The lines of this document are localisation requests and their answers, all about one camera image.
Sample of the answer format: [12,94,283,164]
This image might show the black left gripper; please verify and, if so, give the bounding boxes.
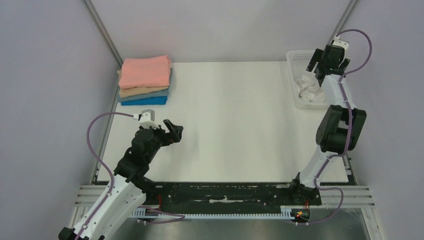
[145,118,183,162]

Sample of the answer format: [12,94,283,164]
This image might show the white t shirt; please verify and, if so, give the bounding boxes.
[294,74,327,103]

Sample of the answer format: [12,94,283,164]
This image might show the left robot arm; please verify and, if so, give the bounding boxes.
[58,119,184,240]

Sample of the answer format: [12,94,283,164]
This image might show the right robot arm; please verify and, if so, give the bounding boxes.
[288,44,367,204]

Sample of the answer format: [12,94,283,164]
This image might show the blue folded t shirt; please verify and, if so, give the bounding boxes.
[121,96,168,106]

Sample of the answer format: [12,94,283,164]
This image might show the white plastic basket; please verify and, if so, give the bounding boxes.
[286,50,346,110]

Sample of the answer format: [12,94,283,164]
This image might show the pink folded t shirt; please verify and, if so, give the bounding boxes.
[118,55,171,89]

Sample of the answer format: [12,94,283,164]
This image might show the beige folded t shirt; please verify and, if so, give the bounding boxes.
[116,69,169,99]

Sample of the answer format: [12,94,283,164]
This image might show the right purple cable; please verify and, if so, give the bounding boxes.
[294,28,373,227]

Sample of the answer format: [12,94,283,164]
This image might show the purple cable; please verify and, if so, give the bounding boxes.
[74,111,186,240]
[294,28,373,227]

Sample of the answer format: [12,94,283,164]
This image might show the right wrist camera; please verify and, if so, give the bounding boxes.
[331,35,349,50]

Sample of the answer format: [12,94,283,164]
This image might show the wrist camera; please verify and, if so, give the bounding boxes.
[331,35,349,50]
[132,109,159,129]

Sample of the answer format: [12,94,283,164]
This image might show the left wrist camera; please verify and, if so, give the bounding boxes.
[132,109,159,129]

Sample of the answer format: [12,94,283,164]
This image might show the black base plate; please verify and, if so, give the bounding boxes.
[144,181,322,215]

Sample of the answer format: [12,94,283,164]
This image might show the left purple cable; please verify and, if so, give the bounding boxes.
[74,111,186,240]

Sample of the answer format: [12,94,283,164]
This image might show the white cable duct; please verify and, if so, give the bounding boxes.
[129,207,310,221]

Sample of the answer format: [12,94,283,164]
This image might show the aluminium frame rails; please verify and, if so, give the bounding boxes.
[66,163,382,240]

